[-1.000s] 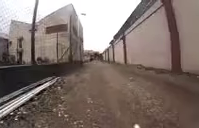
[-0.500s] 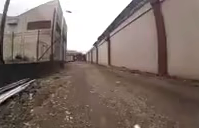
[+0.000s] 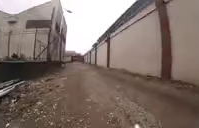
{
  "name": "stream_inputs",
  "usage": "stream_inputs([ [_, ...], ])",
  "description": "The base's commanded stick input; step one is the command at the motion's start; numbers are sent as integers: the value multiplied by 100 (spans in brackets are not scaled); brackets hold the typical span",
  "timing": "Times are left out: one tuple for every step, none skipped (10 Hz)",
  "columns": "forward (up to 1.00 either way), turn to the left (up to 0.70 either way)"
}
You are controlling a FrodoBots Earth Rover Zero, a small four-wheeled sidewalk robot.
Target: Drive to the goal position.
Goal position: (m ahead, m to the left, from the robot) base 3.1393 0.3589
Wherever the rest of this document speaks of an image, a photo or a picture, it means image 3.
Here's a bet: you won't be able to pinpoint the distant building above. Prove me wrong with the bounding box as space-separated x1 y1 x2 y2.
63 50 85 63

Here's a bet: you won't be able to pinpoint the brown dirt road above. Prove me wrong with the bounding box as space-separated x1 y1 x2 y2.
0 61 199 128

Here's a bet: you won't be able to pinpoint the street light pole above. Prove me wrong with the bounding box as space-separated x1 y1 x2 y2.
46 6 73 62

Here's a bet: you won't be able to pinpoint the bushes behind fence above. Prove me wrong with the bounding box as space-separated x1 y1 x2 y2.
5 52 29 62

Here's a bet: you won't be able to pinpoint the large pale industrial building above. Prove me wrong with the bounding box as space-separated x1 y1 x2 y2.
0 0 68 63

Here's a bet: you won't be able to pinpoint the grey metal bars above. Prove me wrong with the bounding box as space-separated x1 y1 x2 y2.
0 78 27 104

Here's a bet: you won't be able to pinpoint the long beige boundary wall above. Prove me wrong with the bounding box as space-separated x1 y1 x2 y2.
83 0 199 87

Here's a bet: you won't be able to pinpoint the chain-link fence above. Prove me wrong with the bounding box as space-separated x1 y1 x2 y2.
0 29 63 62

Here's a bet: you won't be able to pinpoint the low dark wall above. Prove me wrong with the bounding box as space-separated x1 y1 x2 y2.
0 60 64 83

